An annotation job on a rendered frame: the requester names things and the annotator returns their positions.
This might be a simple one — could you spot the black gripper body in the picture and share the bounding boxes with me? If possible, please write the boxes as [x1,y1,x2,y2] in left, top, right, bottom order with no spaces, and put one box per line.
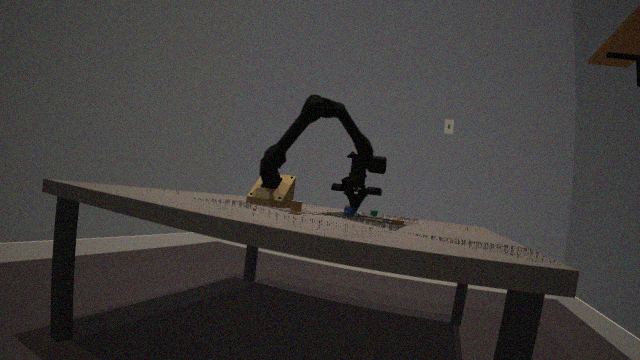
[331,170,382,196]

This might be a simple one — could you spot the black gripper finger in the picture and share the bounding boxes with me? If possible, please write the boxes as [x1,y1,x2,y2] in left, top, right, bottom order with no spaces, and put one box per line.
[355,194,368,213]
[344,193,356,208]

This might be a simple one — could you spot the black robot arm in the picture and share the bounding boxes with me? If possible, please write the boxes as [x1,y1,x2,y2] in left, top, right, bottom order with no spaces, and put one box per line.
[260,95,387,189]

